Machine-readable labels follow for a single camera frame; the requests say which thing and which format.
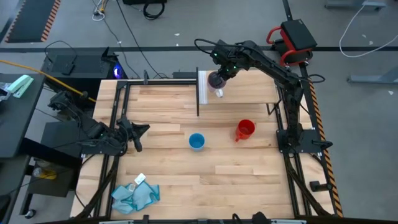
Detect clear bottle with yellow liquid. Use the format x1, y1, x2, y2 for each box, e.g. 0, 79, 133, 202
32, 167, 58, 181

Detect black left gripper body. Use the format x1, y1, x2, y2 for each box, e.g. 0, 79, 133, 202
116, 116, 135, 147

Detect black computer case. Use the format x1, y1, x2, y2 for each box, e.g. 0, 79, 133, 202
41, 46, 127, 91

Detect white strip on shelf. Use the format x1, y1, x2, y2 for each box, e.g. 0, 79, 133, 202
198, 70, 208, 105

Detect purple mug with white handle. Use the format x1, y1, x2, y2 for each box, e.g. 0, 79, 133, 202
207, 71, 228, 99

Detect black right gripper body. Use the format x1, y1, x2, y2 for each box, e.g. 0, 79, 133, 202
210, 39, 249, 78

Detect white cable bundle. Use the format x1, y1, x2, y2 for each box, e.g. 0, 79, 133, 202
91, 0, 109, 22

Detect blue plastic cup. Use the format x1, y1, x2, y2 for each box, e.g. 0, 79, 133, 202
188, 133, 206, 152

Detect grey metal table leg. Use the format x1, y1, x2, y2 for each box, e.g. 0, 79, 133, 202
347, 66, 398, 85
324, 0, 387, 10

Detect black side desk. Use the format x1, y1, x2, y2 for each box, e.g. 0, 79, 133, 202
0, 73, 46, 159

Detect red plastic mug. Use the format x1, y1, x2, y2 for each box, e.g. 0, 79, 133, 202
234, 119, 256, 142

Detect light blue cloth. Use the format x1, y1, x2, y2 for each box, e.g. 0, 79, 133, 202
111, 181, 161, 215

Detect orange black hazard strip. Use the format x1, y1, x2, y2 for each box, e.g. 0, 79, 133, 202
307, 81, 344, 218

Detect black clamp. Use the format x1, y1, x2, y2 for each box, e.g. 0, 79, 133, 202
309, 180, 333, 193

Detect yellow cable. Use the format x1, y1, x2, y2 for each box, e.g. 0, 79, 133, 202
0, 59, 97, 103

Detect mint green stapler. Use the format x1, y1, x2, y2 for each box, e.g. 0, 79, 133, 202
7, 74, 35, 99

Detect black mat with orange stripes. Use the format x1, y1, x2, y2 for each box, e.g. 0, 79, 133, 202
4, 0, 62, 44

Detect long black floor cable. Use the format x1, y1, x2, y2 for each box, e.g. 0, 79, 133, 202
114, 0, 165, 80

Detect red and black stool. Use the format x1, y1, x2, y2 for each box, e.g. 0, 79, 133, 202
266, 19, 318, 67

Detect black low cart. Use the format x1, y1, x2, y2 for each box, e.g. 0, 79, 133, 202
19, 120, 83, 216

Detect black looped cable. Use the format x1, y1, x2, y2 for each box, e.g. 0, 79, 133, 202
142, 2, 166, 21

